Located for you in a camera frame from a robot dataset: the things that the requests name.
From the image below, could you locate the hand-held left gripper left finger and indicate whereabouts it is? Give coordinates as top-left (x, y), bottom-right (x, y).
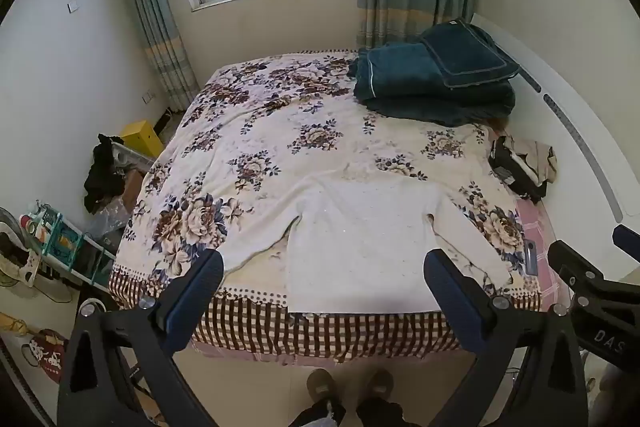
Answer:
top-left (56, 249), bottom-right (226, 427)

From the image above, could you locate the pink plaid sheet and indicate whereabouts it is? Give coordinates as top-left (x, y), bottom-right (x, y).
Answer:
top-left (515, 197), bottom-right (572, 314)

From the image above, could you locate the clear plastic bag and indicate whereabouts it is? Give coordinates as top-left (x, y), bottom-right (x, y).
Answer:
top-left (89, 197), bottom-right (134, 254)

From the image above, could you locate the smartphone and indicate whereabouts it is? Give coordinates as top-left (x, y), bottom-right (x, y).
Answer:
top-left (524, 241), bottom-right (540, 278)

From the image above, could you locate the dark teal folded blanket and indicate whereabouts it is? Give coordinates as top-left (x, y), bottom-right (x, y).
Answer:
top-left (347, 42), bottom-right (517, 128)

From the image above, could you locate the yellow box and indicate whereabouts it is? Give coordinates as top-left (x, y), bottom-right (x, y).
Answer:
top-left (121, 120), bottom-right (165, 158)

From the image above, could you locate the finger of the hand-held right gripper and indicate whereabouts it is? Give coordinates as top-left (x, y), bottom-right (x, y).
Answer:
top-left (547, 240), bottom-right (607, 295)
top-left (612, 224), bottom-right (640, 264)

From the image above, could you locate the white knit sweater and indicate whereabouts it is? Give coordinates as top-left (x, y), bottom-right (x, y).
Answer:
top-left (220, 171), bottom-right (513, 315)

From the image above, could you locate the black garment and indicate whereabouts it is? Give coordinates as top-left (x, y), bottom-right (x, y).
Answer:
top-left (82, 133), bottom-right (126, 214)

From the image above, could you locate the pile of dark clothes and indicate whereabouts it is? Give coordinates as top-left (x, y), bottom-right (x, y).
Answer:
top-left (487, 132), bottom-right (559, 204)

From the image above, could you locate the teal storage cart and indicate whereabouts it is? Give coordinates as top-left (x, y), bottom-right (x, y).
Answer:
top-left (30, 202), bottom-right (119, 294)

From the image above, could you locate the person's right shoe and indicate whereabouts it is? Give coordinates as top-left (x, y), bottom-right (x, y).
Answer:
top-left (357, 368), bottom-right (396, 408)

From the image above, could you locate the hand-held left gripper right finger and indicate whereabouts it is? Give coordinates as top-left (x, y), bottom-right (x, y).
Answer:
top-left (422, 248), bottom-right (590, 427)

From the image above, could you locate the person's shoe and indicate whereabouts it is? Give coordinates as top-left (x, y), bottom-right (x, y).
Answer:
top-left (357, 368), bottom-right (396, 408)
top-left (306, 368), bottom-right (347, 410)

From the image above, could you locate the white headboard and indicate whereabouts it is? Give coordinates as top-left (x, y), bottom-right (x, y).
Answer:
top-left (470, 12), bottom-right (640, 258)

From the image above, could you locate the cardboard box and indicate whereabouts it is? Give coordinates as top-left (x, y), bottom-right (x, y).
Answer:
top-left (122, 167), bottom-right (149, 214)

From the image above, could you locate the dark teal pillow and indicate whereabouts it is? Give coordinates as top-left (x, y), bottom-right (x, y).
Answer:
top-left (419, 21), bottom-right (522, 90)

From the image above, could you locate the floral bedsheet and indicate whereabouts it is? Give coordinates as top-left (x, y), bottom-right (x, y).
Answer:
top-left (107, 48), bottom-right (543, 365)

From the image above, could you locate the person's left shoe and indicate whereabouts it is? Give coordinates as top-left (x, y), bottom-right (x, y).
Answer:
top-left (306, 368), bottom-right (347, 410)

